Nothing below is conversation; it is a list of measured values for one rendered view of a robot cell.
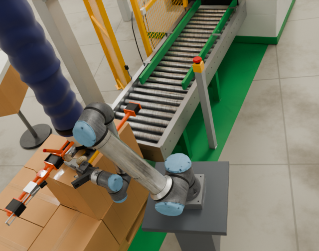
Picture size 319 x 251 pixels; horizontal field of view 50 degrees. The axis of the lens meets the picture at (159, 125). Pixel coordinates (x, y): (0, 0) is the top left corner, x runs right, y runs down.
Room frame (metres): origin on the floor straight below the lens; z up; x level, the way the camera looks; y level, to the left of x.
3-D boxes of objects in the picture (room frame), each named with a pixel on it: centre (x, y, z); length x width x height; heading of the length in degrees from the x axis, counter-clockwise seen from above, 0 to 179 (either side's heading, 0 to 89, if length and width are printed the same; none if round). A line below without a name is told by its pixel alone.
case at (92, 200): (1.73, 0.55, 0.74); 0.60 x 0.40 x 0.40; 137
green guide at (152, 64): (3.39, -0.44, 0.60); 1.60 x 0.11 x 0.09; 141
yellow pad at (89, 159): (1.67, 0.46, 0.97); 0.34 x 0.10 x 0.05; 139
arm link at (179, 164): (1.22, -0.02, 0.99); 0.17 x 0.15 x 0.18; 151
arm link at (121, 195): (1.25, 0.35, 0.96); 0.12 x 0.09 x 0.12; 151
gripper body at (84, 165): (1.36, 0.48, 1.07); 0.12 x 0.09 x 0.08; 49
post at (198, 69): (2.17, -0.44, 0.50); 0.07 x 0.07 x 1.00; 51
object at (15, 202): (1.28, 0.93, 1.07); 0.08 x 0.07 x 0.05; 139
